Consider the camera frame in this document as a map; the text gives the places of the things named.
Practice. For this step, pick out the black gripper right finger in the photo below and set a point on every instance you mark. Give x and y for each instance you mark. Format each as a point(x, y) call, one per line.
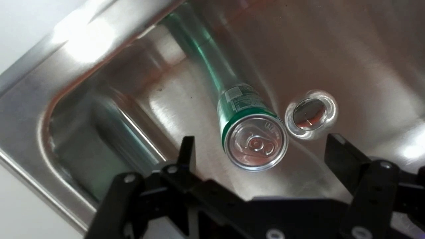
point(378, 187)

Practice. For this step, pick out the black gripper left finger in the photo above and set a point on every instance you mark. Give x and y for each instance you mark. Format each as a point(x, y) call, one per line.
point(191, 205)

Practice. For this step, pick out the green soda can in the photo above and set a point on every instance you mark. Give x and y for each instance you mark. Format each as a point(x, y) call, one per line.
point(251, 133)

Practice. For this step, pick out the sink drain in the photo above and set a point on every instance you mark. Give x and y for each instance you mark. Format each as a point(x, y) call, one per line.
point(310, 114)

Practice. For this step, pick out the stainless steel sink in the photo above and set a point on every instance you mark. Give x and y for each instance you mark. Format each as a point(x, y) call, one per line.
point(257, 84)

